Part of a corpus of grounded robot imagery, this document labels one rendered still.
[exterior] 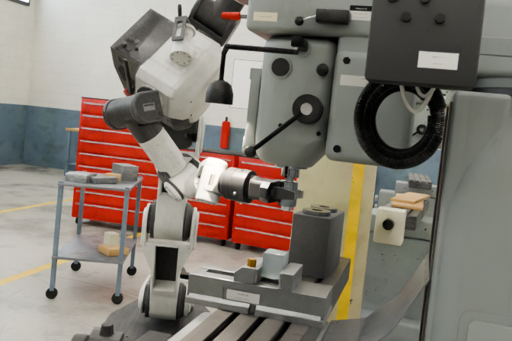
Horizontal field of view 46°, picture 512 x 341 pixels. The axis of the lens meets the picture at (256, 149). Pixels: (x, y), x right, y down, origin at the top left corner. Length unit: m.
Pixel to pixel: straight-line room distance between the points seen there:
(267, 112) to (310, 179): 1.85
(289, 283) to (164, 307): 0.99
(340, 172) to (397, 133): 1.89
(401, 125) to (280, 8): 0.40
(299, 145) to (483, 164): 0.42
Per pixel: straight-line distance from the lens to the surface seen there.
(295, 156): 1.48
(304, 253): 1.90
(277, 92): 1.47
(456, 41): 1.16
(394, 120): 1.40
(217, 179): 1.62
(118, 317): 2.57
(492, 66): 1.42
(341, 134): 1.41
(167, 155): 1.86
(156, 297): 2.36
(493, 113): 1.36
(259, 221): 6.31
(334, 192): 3.29
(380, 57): 1.16
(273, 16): 1.47
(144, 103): 1.79
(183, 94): 1.84
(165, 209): 2.19
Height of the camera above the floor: 1.42
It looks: 3 degrees down
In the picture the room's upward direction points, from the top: 6 degrees clockwise
